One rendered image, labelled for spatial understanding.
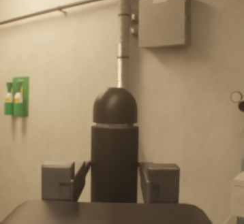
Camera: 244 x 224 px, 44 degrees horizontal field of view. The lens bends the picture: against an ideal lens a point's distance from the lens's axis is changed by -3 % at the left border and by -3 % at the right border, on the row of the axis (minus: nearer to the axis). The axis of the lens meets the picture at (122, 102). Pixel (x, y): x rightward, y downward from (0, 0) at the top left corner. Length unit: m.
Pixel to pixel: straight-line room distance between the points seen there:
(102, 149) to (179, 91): 1.73
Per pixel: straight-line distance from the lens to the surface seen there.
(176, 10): 1.86
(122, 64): 2.00
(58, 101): 2.50
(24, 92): 2.83
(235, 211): 0.95
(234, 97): 1.48
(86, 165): 0.16
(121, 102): 0.16
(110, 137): 0.16
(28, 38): 2.87
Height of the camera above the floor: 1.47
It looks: 1 degrees down
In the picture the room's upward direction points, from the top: 1 degrees clockwise
